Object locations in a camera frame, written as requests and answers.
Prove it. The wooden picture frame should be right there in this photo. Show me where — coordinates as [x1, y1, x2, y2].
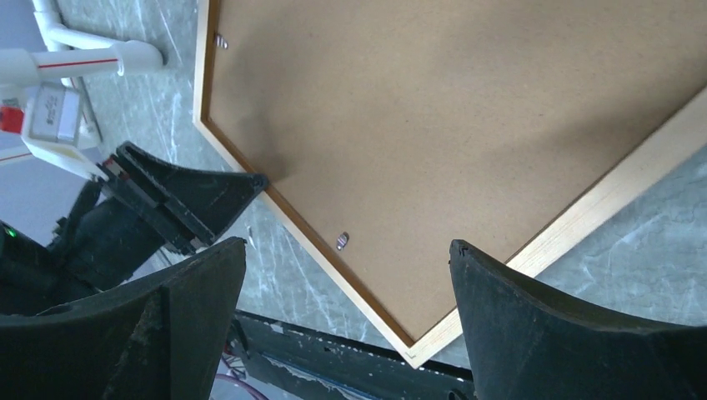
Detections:
[192, 0, 707, 370]

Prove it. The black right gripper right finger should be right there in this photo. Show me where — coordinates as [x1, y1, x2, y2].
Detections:
[449, 239, 706, 399]

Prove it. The small metal turn clip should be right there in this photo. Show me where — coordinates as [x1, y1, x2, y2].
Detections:
[336, 232, 350, 251]

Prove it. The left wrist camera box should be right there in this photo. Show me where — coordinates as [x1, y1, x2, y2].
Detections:
[1, 82, 108, 181]

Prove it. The white PVC pipe stand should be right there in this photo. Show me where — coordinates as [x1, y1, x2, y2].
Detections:
[1, 1, 164, 165]

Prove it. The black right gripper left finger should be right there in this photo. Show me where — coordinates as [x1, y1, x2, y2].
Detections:
[1, 237, 246, 399]

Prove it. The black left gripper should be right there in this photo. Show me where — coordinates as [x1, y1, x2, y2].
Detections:
[1, 142, 269, 315]

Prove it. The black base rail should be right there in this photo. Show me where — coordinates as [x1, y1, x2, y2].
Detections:
[224, 310, 476, 399]

